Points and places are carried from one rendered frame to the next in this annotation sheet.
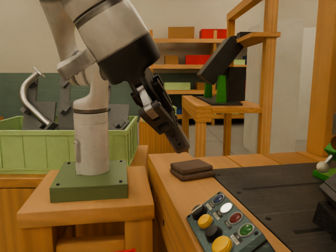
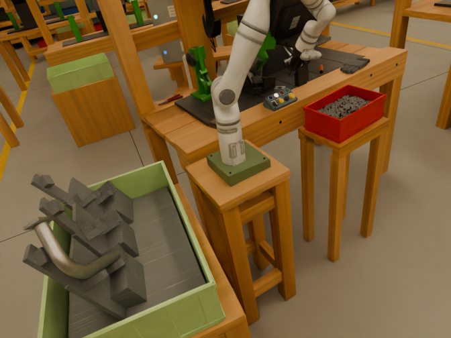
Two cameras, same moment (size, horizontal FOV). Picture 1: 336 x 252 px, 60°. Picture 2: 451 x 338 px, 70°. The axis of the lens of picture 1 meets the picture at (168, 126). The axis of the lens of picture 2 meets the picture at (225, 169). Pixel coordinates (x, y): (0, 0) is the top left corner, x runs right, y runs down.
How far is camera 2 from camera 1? 1.73 m
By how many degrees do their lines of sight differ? 96
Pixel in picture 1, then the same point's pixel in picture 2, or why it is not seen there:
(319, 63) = (127, 55)
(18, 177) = (213, 258)
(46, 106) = (79, 255)
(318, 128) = (145, 95)
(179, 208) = (264, 116)
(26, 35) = not seen: outside the picture
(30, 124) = (101, 292)
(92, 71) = not seen: hidden behind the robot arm
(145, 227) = not seen: hidden behind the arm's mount
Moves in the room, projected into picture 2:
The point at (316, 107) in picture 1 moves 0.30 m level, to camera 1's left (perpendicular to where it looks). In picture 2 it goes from (137, 84) to (147, 102)
